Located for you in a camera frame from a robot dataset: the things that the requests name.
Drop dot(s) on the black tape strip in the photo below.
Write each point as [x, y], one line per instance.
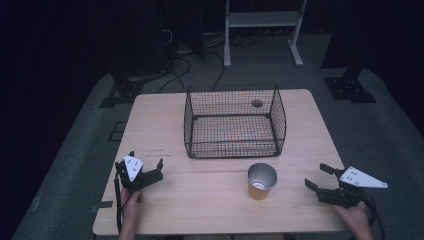
[101, 206]

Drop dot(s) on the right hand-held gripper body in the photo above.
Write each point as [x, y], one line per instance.
[350, 190]

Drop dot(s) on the white metal stand frame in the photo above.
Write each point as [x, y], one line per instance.
[263, 18]

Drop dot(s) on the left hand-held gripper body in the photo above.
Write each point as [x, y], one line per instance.
[144, 179]

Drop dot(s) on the black stand base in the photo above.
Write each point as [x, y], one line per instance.
[348, 88]
[126, 90]

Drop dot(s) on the dark round disc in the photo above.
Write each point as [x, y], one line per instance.
[257, 103]

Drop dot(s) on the person's right hand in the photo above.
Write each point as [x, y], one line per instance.
[354, 218]

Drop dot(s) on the person's left hand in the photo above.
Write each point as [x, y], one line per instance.
[130, 201]

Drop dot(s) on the orange paper cup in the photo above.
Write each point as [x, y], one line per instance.
[262, 181]

